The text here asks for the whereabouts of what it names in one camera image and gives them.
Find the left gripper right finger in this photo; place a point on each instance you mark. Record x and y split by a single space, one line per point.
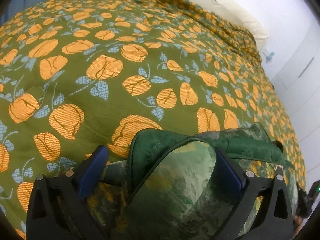
274 219

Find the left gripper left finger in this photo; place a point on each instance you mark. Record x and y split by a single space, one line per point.
56 207

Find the green landscape print padded jacket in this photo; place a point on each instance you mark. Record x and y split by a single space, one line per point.
168 186

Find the white wardrobe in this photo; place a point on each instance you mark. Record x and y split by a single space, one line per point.
297 86

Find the green quilt with orange flowers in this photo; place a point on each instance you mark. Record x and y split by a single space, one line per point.
76 74

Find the white wall socket with plug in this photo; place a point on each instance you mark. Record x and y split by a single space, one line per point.
268 55

